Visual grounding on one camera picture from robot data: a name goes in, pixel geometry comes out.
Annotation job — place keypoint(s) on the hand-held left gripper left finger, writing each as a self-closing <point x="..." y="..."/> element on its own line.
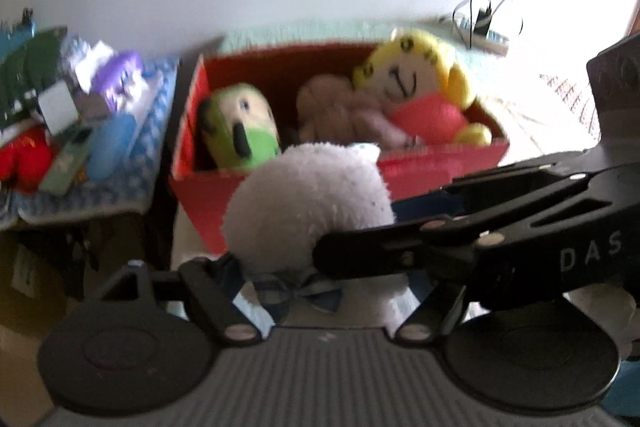
<point x="227" y="279"/>

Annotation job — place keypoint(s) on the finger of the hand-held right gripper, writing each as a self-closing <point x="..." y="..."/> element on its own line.
<point x="380" y="252"/>
<point x="500" y="182"/>

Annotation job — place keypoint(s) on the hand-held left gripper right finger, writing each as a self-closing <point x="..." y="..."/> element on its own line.
<point x="425" y="318"/>

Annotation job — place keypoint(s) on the red cardboard box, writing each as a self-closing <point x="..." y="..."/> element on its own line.
<point x="450" y="162"/>

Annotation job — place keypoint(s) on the white bunny plush toy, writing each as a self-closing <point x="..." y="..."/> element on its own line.
<point x="305" y="202"/>

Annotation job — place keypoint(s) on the yellow tiger plush toy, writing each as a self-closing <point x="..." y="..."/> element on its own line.
<point x="420" y="102"/>

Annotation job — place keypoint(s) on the pink plush toy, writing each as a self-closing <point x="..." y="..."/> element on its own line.
<point x="335" y="112"/>

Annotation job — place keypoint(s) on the brown patterned blanket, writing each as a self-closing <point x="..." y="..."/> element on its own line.
<point x="570" y="107"/>

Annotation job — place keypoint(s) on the white power strip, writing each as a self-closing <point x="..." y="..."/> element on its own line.
<point x="492" y="38"/>

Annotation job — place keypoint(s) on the green plush toy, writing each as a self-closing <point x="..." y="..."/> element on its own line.
<point x="240" y="132"/>

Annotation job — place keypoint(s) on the black charger adapter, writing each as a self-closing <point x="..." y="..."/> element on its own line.
<point x="484" y="19"/>

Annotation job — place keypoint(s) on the light blue bottle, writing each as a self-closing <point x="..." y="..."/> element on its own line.
<point x="110" y="147"/>

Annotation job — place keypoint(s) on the pale green packet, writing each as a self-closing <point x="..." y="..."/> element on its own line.
<point x="67" y="162"/>

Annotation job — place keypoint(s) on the purple toy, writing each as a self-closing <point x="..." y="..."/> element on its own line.
<point x="117" y="79"/>

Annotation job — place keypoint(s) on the red soft item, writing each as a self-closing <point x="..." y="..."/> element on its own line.
<point x="25" y="157"/>

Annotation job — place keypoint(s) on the small white box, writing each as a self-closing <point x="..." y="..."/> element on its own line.
<point x="56" y="107"/>

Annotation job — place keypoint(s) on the green box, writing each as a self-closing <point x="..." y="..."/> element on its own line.
<point x="30" y="72"/>

